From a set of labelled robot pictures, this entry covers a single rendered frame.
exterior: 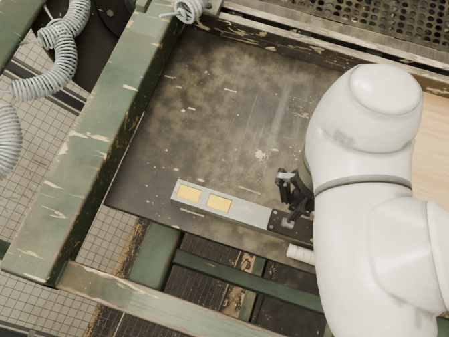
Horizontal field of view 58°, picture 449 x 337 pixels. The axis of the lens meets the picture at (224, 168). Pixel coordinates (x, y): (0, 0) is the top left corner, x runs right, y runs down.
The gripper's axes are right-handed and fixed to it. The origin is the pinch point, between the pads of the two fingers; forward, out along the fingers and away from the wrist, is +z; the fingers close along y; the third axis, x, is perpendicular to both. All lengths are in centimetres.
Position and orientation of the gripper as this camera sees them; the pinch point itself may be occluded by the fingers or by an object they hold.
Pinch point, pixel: (297, 209)
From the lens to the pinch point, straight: 78.7
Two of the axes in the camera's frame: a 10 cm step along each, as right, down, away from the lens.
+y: 9.5, 3.0, -0.8
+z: -0.4, 3.7, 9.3
